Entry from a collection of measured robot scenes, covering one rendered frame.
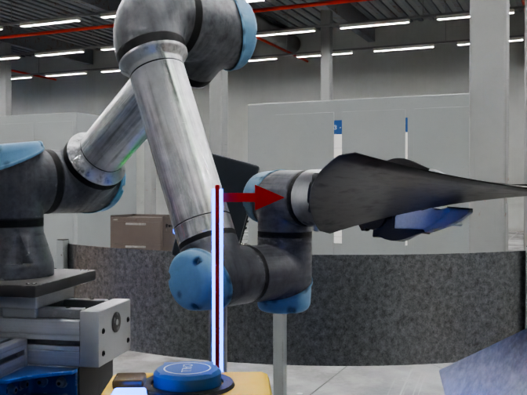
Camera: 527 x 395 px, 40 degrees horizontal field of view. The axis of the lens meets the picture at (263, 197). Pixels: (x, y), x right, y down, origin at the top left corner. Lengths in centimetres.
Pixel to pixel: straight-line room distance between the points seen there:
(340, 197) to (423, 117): 622
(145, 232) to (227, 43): 657
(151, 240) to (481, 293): 519
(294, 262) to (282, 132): 636
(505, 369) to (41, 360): 77
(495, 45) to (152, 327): 322
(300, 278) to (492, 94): 422
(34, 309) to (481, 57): 427
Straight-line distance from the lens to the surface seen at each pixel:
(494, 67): 514
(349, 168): 62
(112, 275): 297
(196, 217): 89
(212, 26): 107
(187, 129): 93
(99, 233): 1088
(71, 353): 122
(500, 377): 72
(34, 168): 128
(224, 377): 45
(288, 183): 95
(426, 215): 80
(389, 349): 270
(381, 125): 700
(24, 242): 127
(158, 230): 754
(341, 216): 77
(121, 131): 123
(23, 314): 125
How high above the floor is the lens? 119
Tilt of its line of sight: 1 degrees down
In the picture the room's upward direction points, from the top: straight up
